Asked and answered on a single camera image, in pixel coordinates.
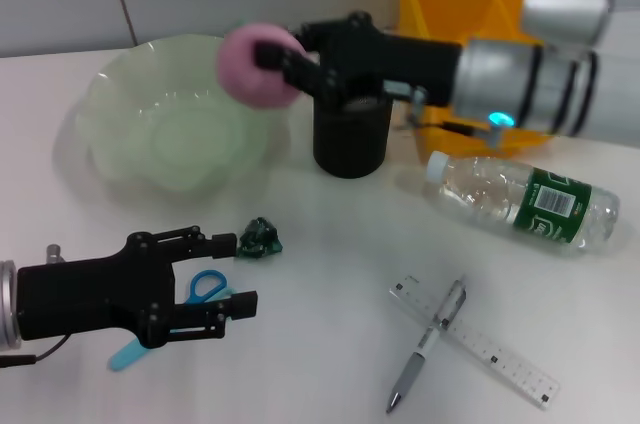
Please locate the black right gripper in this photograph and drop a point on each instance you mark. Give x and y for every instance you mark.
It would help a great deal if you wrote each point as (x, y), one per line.
(400, 59)

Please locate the white grey ballpoint pen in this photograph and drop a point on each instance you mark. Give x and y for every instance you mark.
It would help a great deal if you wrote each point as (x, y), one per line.
(412, 369)

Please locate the black mesh pen cup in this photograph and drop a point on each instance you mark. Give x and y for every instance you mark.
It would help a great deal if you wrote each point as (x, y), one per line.
(350, 144)

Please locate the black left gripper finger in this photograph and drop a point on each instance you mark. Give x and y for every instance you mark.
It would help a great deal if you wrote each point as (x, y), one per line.
(245, 305)

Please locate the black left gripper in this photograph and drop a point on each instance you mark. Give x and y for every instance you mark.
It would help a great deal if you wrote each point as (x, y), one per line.
(85, 294)

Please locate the clear plastic ruler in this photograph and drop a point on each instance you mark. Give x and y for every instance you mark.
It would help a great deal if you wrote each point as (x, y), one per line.
(510, 369)

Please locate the green plastic wrapper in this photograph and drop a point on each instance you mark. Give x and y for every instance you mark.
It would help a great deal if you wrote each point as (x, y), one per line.
(260, 239)

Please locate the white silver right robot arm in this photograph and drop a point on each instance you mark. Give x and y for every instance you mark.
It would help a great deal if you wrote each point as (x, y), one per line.
(500, 79)

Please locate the blue scissors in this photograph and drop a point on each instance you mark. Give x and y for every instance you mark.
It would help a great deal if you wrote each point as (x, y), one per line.
(122, 359)

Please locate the pink toy peach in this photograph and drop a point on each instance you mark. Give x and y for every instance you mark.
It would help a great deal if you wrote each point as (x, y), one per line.
(245, 84)

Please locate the clear green-label water bottle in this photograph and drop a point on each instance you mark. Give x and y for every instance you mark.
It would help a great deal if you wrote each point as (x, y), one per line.
(480, 189)

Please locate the pale green glass fruit plate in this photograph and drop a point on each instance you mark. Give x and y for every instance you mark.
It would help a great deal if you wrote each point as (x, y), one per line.
(165, 114)

